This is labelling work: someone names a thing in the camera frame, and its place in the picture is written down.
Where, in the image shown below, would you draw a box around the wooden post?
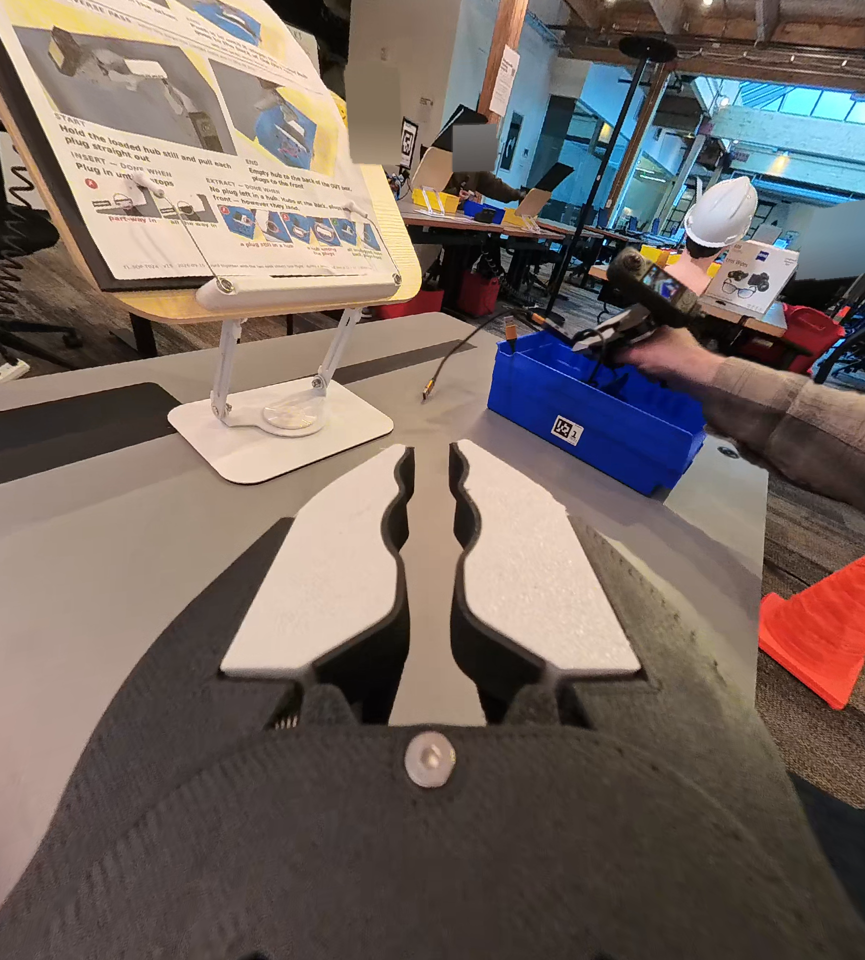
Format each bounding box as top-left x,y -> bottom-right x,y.
477,0 -> 531,125

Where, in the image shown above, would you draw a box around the white document stand with instructions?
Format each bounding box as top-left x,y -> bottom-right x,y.
0,0 -> 424,325

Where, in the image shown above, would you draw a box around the white box with glasses print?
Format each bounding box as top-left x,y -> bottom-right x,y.
702,240 -> 801,316

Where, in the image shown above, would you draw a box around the person's right hand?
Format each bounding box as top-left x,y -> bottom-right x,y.
614,326 -> 728,393

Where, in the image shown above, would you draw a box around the black and tan display board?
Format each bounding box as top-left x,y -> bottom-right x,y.
410,105 -> 490,192
515,161 -> 576,226

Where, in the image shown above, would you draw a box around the pink mannequin head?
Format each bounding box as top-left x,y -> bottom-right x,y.
676,240 -> 722,301

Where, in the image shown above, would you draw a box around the white hard hat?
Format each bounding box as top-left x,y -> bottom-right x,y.
683,176 -> 760,249

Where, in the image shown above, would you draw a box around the smooth black cable orange plugs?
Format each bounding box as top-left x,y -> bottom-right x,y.
421,311 -> 524,404

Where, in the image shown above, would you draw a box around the person's right forearm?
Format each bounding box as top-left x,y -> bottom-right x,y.
691,356 -> 865,537

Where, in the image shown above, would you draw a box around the large blue plastic bin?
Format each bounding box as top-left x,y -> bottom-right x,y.
486,330 -> 707,498

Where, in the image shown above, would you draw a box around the paper notice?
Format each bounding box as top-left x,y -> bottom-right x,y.
488,45 -> 521,117

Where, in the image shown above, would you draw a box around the black pole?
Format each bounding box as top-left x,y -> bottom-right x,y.
545,37 -> 677,324

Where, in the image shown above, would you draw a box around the orange striped traffic cone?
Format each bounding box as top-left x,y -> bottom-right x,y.
758,536 -> 865,710

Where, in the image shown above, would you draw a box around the red office chair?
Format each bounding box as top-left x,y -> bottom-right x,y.
781,303 -> 846,374

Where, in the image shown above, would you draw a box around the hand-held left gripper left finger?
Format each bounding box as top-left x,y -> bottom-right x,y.
220,444 -> 415,725

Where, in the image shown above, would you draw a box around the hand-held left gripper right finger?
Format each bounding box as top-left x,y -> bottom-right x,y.
447,438 -> 642,727

